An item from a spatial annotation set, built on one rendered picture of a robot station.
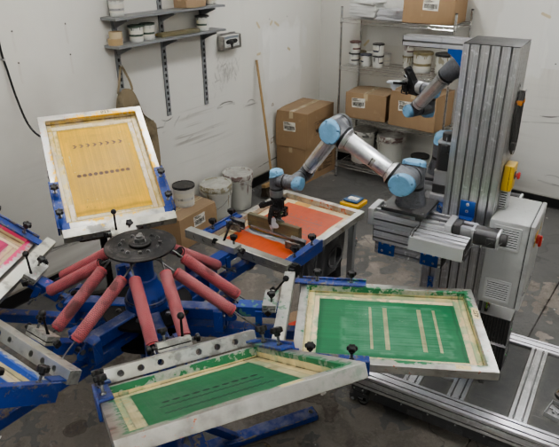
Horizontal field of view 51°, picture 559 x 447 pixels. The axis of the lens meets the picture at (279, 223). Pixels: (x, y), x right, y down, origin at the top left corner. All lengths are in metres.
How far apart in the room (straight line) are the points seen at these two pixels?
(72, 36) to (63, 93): 0.41
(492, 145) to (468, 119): 0.17
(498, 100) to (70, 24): 3.01
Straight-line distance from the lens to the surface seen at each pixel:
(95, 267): 2.54
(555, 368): 3.82
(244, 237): 3.26
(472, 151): 2.95
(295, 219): 3.46
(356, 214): 3.46
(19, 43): 4.39
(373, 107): 6.33
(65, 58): 4.58
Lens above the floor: 2.45
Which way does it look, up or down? 26 degrees down
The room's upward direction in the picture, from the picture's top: straight up
